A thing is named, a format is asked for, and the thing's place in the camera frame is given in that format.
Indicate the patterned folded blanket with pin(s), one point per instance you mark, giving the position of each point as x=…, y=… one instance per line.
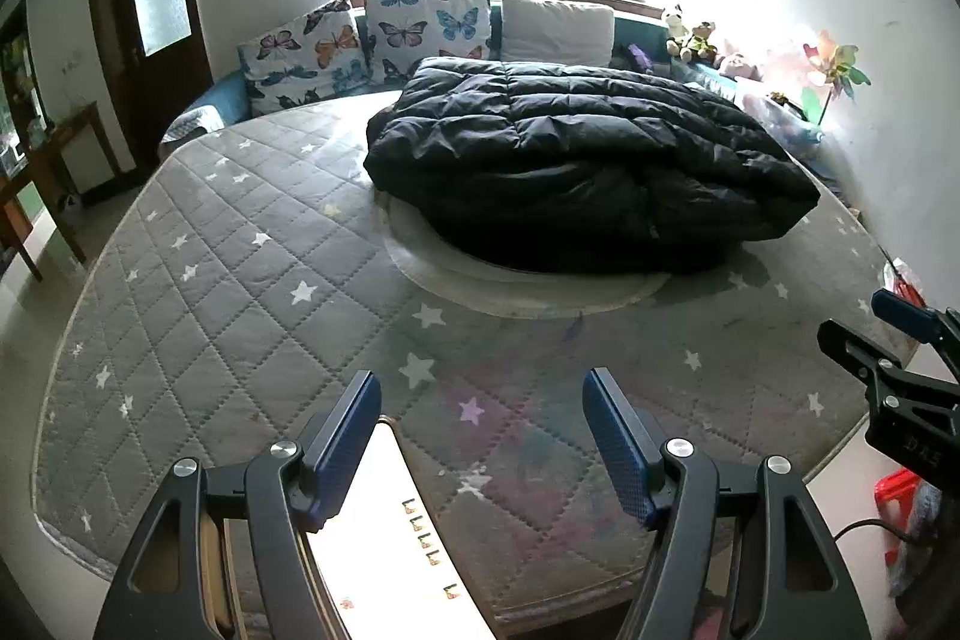
x=191, y=126

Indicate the grey star quilted mattress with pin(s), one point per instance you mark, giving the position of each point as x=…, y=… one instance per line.
x=225, y=280

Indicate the white glossy board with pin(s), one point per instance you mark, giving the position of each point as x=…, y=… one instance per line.
x=397, y=535

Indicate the pink stuffed toy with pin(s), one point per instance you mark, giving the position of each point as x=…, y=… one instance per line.
x=735, y=66

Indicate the pastel pinwheel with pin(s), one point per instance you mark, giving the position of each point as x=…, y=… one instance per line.
x=832, y=63

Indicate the red plastic stool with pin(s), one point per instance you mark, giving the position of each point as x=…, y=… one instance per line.
x=900, y=497

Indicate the white stuffed toy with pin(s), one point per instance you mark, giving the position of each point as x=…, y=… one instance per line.
x=676, y=29

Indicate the white pillow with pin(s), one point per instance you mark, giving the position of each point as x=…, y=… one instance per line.
x=559, y=29

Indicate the brown stuffed bear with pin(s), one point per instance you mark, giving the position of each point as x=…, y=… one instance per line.
x=703, y=40

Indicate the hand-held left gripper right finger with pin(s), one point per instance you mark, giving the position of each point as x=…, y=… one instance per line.
x=619, y=445

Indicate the purple small item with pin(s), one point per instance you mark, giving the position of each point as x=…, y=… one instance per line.
x=640, y=59

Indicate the dark wooden table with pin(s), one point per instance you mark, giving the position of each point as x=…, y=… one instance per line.
x=15, y=212

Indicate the blue padded bed surround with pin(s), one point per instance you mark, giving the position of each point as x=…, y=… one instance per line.
x=225, y=93

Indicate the butterfly print pillow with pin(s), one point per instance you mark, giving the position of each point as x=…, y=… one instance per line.
x=300, y=55
x=427, y=33

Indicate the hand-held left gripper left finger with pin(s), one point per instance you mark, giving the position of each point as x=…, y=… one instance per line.
x=341, y=452

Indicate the black puffer jacket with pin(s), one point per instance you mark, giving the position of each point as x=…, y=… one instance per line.
x=585, y=160

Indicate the wooden side table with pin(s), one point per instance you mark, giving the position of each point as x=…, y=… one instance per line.
x=75, y=138

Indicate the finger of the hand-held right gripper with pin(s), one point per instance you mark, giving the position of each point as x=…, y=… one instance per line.
x=859, y=351
x=904, y=310

